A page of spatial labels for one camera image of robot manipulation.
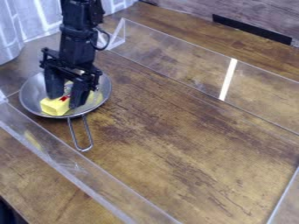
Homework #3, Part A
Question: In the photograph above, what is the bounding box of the clear acrylic barrier wall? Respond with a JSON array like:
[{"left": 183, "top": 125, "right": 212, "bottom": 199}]
[{"left": 0, "top": 16, "right": 299, "bottom": 224}]

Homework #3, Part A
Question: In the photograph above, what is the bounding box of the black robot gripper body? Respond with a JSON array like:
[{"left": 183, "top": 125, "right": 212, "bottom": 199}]
[{"left": 40, "top": 25, "right": 103, "bottom": 90}]

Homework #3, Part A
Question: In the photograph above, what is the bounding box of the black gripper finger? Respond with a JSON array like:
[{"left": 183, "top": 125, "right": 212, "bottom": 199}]
[
  {"left": 69, "top": 78, "right": 91, "bottom": 109},
  {"left": 44, "top": 67, "right": 64, "bottom": 99}
]

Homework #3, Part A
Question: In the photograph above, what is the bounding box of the silver pan with wire handle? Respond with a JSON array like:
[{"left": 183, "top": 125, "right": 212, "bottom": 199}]
[{"left": 19, "top": 73, "right": 112, "bottom": 151}]

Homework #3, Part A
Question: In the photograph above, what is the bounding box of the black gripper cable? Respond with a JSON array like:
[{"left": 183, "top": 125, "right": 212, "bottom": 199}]
[{"left": 91, "top": 26, "right": 112, "bottom": 52}]

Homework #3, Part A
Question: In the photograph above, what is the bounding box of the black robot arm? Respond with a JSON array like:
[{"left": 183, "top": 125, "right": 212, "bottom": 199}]
[{"left": 40, "top": 0, "right": 105, "bottom": 109}]

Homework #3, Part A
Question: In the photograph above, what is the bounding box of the yellow butter block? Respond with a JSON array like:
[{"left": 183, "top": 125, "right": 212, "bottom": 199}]
[{"left": 40, "top": 81, "right": 103, "bottom": 116}]

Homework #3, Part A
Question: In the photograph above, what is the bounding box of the black strip on table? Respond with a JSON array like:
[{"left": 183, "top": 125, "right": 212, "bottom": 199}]
[{"left": 212, "top": 14, "right": 292, "bottom": 46}]

